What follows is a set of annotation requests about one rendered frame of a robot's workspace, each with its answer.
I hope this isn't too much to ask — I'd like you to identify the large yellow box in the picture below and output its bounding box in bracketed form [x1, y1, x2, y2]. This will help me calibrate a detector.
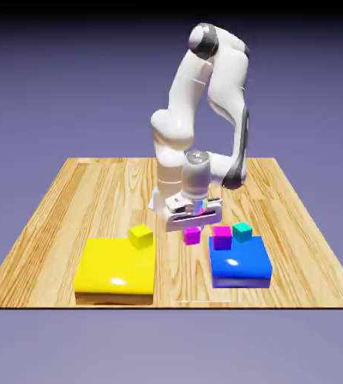
[74, 237, 156, 306]

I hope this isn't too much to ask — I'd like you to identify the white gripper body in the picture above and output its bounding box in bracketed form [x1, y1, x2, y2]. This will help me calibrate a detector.
[164, 196, 224, 233]

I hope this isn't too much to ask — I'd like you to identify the small yellow cube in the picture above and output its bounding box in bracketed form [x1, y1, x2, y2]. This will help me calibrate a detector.
[128, 223, 155, 250]

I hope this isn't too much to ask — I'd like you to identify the small teal cube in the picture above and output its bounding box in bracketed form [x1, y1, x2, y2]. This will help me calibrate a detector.
[232, 221, 254, 244]

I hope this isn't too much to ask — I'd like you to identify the small magenta cube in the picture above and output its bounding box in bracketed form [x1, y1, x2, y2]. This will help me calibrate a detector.
[212, 225, 233, 251]
[183, 226, 203, 246]

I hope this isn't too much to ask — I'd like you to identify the large blue box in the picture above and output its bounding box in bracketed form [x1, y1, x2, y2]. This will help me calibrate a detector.
[209, 235, 273, 289]

